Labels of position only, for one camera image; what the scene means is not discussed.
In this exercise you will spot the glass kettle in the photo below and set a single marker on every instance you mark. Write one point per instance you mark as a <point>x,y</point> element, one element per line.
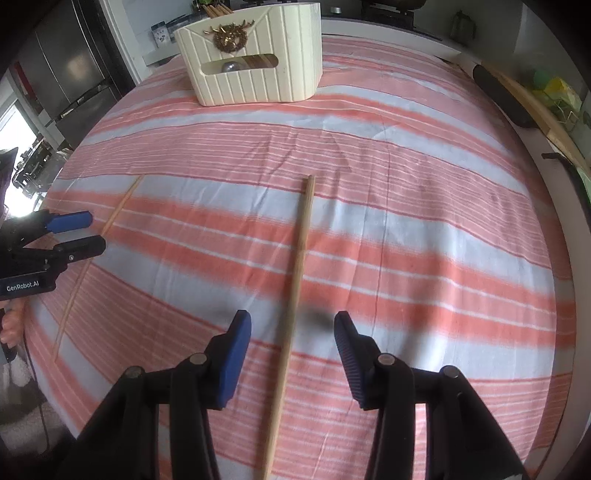
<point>461,27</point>

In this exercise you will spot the metal spoon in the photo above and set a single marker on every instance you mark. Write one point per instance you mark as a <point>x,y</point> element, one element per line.
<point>233,67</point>

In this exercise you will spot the yellow-green plastic bag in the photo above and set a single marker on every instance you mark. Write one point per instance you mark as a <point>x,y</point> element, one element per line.
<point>551,87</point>

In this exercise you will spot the cream ribbed utensil holder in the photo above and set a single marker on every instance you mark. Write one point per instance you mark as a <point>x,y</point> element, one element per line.
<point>286,60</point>

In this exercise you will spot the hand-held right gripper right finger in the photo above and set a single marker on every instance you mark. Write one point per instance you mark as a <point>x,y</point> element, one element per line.
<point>348,364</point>

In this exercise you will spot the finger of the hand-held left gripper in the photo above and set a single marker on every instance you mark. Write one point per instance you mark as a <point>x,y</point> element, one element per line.
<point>81,248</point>
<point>69,221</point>

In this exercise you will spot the grey refrigerator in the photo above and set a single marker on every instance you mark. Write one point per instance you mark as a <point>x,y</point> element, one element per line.
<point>69,69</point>

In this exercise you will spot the black gas stove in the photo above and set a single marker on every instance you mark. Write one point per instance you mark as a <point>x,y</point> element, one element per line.
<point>392,23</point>

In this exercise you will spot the wooden cutting board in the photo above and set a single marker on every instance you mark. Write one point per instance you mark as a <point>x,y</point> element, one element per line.
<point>554,134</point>

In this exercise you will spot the person's left hand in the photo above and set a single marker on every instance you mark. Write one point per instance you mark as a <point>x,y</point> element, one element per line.
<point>10,325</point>

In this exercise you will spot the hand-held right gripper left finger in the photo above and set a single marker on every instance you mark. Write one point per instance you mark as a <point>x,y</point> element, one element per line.
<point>235,364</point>

